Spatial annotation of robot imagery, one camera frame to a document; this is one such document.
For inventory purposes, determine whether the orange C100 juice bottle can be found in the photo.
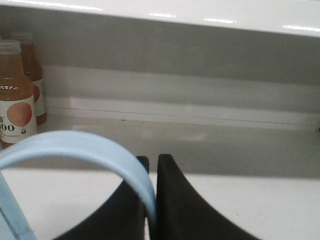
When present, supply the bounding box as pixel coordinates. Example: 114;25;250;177
0;39;37;149
10;31;47;126

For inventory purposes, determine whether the light blue plastic basket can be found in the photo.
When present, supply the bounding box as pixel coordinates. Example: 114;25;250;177
0;130;158;240

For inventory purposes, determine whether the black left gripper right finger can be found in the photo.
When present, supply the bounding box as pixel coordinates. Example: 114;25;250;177
156;154;256;240

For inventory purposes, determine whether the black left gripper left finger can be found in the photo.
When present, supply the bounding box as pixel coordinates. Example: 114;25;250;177
53;155;150;240

